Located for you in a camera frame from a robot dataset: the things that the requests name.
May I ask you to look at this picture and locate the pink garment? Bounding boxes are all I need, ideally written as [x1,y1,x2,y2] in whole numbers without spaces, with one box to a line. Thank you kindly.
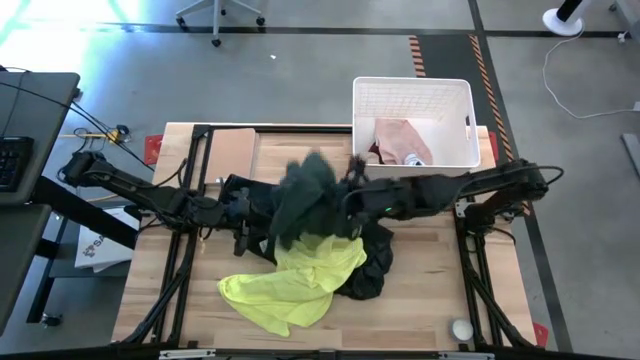
[373,118,434,166]

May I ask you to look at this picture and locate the gray desk top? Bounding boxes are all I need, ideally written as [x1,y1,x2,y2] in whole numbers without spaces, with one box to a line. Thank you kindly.
[0,202,54,336]
[0,71,81,206]

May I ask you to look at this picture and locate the white plastic laundry basket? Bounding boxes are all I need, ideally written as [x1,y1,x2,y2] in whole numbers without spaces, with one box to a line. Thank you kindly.
[351,75,482,180]

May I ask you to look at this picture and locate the yellow black cable connector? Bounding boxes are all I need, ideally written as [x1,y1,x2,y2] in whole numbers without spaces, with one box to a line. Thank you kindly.
[106,124,132,145]

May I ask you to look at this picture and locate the white printed box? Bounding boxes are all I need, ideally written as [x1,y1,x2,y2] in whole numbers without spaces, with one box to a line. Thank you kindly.
[74,207,135,274]

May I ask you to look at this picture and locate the black aluminium table frame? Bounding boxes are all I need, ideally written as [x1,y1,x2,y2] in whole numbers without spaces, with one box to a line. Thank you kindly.
[112,123,541,360]

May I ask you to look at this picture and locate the black desk support beam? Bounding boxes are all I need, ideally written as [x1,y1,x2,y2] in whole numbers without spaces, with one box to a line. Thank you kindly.
[30,174,139,250]

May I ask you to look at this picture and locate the white power cable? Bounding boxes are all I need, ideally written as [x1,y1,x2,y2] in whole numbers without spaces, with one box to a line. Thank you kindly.
[542,22,640,121]

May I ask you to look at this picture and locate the white black tower fan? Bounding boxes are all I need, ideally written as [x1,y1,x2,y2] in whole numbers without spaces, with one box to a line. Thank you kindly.
[542,0,591,37]

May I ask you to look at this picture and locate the neon yellow garment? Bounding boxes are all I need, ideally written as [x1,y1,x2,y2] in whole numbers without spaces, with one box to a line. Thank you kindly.
[217,232,369,338]

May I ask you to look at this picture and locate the office chair base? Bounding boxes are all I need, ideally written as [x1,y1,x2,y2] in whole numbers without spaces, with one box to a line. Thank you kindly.
[174,0,266,49]

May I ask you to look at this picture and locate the white metal bracket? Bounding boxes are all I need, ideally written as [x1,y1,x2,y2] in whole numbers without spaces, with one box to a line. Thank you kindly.
[158,348,217,360]
[438,351,495,360]

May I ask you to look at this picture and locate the dark green garment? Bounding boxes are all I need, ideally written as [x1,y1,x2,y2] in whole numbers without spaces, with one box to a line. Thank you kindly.
[269,149,361,251]

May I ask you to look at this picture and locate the gray tape roll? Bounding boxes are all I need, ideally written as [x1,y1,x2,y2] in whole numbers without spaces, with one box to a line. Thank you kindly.
[451,318,475,343]

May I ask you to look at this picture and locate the black garment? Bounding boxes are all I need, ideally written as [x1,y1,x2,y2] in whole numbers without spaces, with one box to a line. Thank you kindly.
[334,222,396,301]

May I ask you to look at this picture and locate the black keyboard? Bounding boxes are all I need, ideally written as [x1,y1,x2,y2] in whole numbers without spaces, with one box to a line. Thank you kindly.
[0,135,36,194]

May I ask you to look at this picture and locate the black cable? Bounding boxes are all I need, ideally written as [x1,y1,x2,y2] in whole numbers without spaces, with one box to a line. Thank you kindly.
[0,79,156,174]

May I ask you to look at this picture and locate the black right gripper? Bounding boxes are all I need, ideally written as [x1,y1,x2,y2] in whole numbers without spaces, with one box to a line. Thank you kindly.
[344,177,419,239]

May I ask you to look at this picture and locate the black jeans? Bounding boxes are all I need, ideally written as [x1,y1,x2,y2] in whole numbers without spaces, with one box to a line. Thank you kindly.
[244,177,281,265]

